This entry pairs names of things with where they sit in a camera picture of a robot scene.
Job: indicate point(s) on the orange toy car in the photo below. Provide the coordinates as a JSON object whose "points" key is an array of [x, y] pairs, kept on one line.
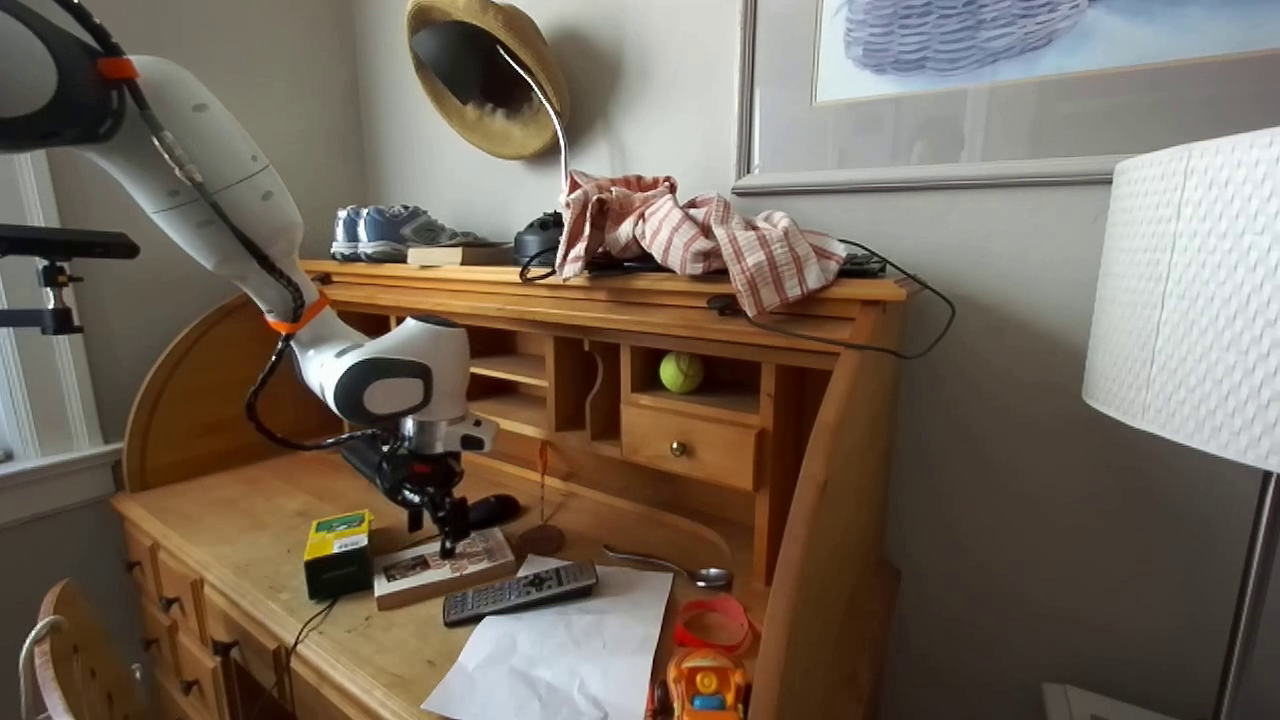
{"points": [[704, 687]]}

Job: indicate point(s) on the book lying flat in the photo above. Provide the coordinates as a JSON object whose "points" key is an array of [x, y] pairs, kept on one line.
{"points": [[452, 252]]}

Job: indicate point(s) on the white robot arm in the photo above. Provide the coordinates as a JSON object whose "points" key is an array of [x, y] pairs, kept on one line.
{"points": [[214, 184]]}

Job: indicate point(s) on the window with white blinds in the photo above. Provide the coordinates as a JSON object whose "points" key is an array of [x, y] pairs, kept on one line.
{"points": [[40, 384]]}

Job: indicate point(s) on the framed picture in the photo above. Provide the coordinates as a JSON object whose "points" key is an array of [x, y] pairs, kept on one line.
{"points": [[1015, 121]]}

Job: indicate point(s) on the small wooden drawer with knob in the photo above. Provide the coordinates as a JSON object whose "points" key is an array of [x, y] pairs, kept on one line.
{"points": [[690, 445]]}

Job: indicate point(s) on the green tennis ball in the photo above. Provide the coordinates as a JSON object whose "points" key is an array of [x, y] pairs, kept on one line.
{"points": [[680, 374]]}

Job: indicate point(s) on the wooden roll-top desk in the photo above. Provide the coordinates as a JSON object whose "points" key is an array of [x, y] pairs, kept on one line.
{"points": [[825, 534]]}

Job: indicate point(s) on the blue grey sneaker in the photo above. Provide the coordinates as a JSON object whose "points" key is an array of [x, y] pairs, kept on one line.
{"points": [[344, 235], [412, 235]]}

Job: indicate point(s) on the metal lamp pole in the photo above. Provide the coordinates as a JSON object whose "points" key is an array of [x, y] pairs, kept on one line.
{"points": [[1244, 602]]}

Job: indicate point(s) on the white paperback book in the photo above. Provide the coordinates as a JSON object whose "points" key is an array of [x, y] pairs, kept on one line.
{"points": [[444, 571]]}

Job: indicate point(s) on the black headphones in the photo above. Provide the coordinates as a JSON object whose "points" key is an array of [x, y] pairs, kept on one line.
{"points": [[537, 240]]}

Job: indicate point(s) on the white paper sheet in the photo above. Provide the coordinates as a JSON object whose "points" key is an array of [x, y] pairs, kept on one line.
{"points": [[575, 662]]}

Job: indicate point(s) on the metal spoon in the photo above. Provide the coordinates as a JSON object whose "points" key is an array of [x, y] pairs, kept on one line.
{"points": [[712, 579]]}

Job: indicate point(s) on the grey remote control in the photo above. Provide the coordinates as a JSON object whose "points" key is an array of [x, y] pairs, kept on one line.
{"points": [[522, 592]]}

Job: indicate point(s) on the yellow green cardboard box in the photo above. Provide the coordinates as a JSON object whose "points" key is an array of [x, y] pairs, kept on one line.
{"points": [[336, 550]]}

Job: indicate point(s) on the red striped cloth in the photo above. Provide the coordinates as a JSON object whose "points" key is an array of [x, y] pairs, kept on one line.
{"points": [[692, 235]]}

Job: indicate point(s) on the black computer mouse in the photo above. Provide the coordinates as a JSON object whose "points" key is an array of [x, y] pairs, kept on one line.
{"points": [[499, 511]]}

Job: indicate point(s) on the white lamp shade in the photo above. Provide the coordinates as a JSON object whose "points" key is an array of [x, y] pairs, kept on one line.
{"points": [[1184, 293]]}

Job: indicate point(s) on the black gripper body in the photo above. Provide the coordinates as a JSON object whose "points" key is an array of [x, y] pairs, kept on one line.
{"points": [[422, 465]]}

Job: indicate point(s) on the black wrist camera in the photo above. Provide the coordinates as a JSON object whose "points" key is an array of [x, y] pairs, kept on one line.
{"points": [[380, 462]]}

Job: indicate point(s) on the wooden chair back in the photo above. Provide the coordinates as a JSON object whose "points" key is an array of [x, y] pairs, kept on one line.
{"points": [[81, 654]]}

